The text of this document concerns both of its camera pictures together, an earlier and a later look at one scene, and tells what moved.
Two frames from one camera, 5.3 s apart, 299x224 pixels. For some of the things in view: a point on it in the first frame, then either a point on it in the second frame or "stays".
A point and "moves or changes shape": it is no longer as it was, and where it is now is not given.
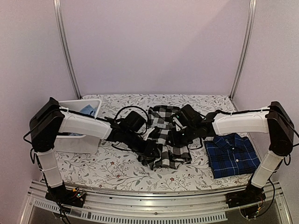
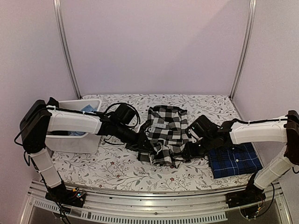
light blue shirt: (88, 109) stays
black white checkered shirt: (169, 156) moves or changes shape
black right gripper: (174, 142) -> (190, 152)
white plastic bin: (78, 143) stays
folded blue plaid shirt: (231, 155) stays
